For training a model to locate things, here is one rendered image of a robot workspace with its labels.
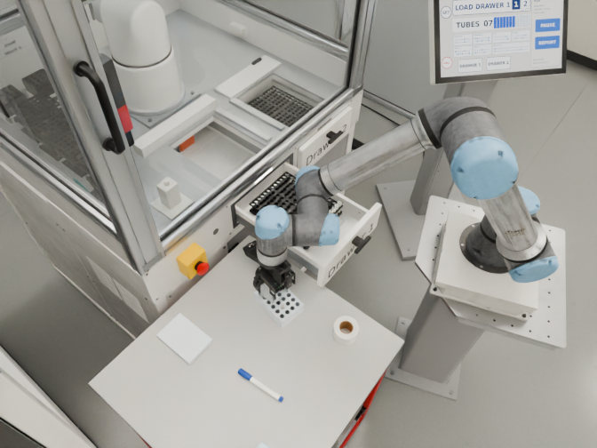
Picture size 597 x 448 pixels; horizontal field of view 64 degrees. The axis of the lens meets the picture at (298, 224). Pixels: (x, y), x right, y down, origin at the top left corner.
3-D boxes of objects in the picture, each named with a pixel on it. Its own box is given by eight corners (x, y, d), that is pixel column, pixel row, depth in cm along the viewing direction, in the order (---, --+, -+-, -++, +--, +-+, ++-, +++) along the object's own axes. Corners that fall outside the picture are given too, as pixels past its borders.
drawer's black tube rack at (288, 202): (340, 218, 150) (343, 204, 145) (306, 254, 141) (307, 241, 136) (285, 184, 158) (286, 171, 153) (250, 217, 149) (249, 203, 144)
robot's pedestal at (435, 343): (464, 338, 217) (534, 237, 157) (455, 401, 199) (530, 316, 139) (398, 317, 222) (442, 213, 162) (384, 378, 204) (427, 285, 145)
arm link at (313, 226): (337, 195, 114) (290, 196, 114) (341, 232, 107) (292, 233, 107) (333, 216, 120) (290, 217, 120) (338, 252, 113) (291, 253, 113)
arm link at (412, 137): (470, 64, 101) (283, 168, 122) (485, 96, 94) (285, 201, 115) (488, 100, 108) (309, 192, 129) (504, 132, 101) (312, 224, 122)
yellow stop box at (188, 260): (210, 265, 137) (207, 251, 132) (192, 282, 134) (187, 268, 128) (197, 255, 139) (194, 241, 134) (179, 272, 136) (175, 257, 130)
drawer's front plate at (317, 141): (349, 131, 178) (353, 107, 169) (300, 174, 163) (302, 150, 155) (345, 129, 179) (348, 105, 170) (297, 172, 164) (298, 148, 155)
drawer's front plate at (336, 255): (376, 227, 151) (382, 204, 142) (321, 289, 136) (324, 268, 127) (371, 224, 151) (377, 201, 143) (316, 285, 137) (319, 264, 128)
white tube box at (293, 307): (304, 311, 138) (304, 304, 135) (281, 328, 134) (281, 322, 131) (275, 283, 144) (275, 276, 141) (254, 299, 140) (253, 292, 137)
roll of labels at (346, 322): (361, 340, 133) (363, 333, 130) (338, 348, 131) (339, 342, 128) (350, 318, 137) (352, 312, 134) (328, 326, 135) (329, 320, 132)
